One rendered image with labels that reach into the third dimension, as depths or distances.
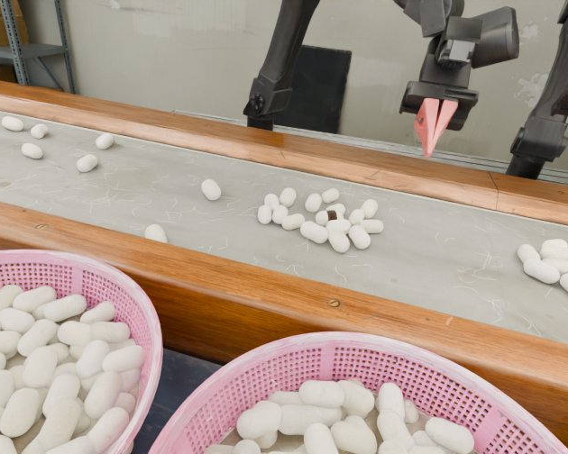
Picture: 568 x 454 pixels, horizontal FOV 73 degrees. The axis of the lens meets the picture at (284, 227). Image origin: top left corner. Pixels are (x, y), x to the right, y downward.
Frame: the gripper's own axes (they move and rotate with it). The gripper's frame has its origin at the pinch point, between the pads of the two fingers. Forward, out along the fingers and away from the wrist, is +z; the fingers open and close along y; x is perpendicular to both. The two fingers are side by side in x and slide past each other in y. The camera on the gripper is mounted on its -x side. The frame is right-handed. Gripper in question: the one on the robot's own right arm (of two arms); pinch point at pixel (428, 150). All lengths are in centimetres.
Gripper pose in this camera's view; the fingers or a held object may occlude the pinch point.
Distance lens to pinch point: 61.2
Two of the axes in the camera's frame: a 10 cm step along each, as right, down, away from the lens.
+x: 0.8, 3.3, 9.4
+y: 9.6, 2.2, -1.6
